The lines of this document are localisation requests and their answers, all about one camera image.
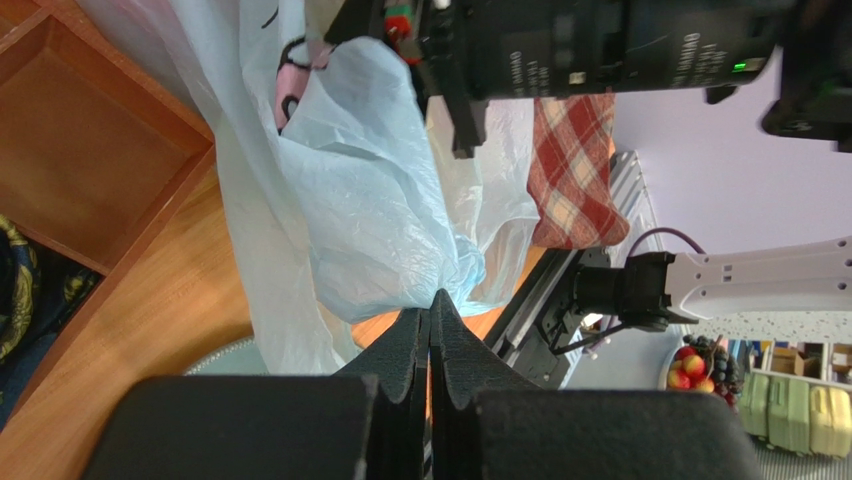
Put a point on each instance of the grey round plate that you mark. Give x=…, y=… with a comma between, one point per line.
x=238, y=358

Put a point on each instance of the red plaid cloth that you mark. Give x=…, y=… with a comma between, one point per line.
x=569, y=178

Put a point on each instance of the black patterned rolled sock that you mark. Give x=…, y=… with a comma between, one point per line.
x=40, y=292

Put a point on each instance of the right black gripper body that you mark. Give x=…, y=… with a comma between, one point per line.
x=470, y=53

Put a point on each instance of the wooden compartment tray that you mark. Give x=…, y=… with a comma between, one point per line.
x=96, y=156

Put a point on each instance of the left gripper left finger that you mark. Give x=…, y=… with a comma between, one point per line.
x=395, y=368

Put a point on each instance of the fruit bowl in background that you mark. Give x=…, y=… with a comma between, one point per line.
x=706, y=365

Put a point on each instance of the green yellow suitcases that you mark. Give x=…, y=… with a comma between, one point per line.
x=796, y=415

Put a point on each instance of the light blue plastic bag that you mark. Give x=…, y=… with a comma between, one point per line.
x=343, y=200

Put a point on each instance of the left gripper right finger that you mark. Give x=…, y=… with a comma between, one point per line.
x=474, y=396

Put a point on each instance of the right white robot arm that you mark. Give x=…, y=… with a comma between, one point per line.
x=654, y=290

